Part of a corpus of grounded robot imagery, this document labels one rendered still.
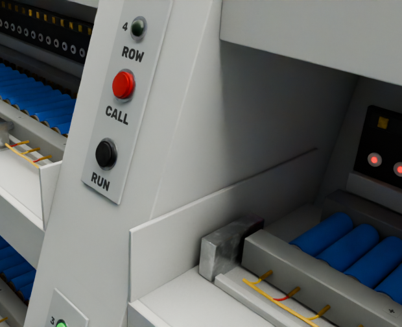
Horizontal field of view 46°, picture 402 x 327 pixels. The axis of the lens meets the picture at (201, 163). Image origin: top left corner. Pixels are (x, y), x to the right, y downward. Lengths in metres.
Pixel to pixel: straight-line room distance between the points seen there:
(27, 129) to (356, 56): 0.33
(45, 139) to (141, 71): 0.19
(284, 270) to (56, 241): 0.16
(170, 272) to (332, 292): 0.10
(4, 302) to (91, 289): 0.26
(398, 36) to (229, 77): 0.11
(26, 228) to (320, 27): 0.26
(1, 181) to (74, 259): 0.13
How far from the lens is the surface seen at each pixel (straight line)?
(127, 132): 0.29
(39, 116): 0.52
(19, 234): 0.40
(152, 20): 0.28
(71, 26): 0.64
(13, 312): 0.55
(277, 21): 0.24
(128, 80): 0.28
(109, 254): 0.30
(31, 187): 0.42
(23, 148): 0.48
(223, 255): 0.31
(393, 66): 0.22
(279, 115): 0.34
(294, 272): 0.30
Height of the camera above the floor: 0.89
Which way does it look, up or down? 12 degrees down
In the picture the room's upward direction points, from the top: 17 degrees clockwise
